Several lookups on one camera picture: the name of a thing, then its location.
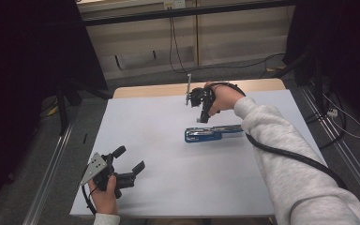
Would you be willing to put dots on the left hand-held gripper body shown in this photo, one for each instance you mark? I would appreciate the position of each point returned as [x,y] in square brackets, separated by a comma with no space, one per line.
[99,170]

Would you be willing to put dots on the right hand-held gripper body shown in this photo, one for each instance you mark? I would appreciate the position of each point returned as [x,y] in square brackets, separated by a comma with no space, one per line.
[204,95]

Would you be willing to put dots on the person's right hand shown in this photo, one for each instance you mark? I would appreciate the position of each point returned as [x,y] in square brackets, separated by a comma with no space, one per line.
[226,98]

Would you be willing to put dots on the person's left hand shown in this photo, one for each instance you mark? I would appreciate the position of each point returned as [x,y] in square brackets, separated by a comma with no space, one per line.
[105,200]

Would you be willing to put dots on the white table sheet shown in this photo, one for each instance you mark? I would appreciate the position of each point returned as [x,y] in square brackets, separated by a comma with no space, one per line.
[168,175]

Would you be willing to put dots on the black tripod stand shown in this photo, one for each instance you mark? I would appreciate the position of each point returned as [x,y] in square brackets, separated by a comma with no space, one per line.
[64,103]

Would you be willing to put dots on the black horizontal bar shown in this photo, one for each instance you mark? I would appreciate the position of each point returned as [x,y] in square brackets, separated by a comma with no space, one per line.
[184,12]

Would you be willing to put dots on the black stand legs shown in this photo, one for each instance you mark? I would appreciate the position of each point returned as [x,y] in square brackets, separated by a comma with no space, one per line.
[306,65]

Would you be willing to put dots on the white power strip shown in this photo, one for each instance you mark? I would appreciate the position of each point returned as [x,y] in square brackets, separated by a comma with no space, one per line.
[332,112]

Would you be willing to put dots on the black curtain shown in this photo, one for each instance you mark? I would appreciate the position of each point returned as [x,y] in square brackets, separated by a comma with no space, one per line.
[340,47]
[22,62]

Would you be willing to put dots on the aluminium floor rail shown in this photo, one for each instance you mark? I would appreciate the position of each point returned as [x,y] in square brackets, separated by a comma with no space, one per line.
[340,146]
[48,175]

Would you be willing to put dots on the white wall socket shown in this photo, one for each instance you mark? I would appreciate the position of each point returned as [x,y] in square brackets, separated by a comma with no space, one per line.
[174,4]

